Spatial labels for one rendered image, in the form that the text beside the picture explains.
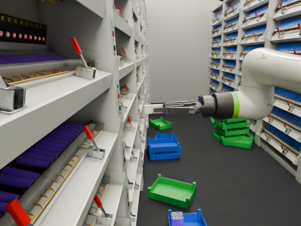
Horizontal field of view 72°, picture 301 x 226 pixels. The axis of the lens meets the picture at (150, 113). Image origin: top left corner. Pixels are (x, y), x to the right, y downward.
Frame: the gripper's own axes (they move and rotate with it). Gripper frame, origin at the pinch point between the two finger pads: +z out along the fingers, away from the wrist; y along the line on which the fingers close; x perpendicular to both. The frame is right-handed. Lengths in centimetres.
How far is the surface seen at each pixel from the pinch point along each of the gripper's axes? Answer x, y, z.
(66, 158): -2.8, -29.5, 18.6
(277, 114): -40, 117, -111
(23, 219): 0, -50, 15
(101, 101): 4.7, -4.9, 16.7
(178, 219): -72, 28, -10
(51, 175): -2.7, -36.2, 18.7
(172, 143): -72, 132, -14
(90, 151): -4.0, -23.7, 15.4
